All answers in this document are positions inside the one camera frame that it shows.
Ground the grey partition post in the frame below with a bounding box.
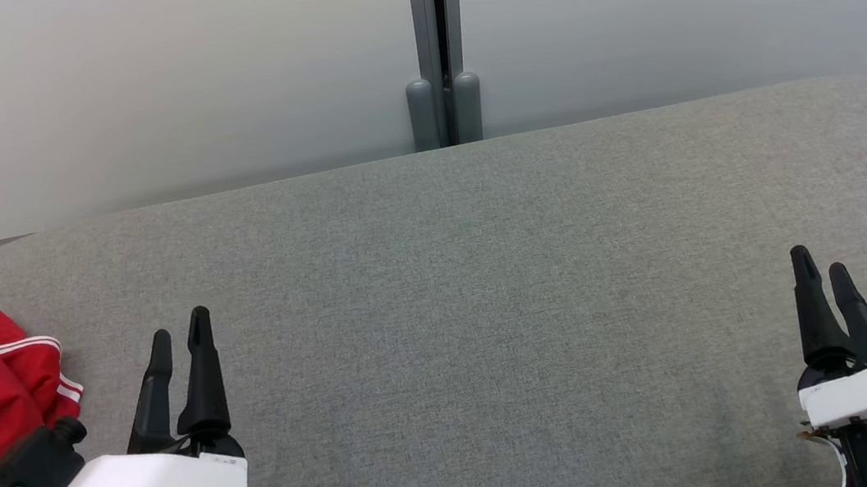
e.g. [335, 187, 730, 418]
[409, 0, 482, 150]

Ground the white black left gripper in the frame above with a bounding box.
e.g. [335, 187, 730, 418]
[21, 302, 251, 487]

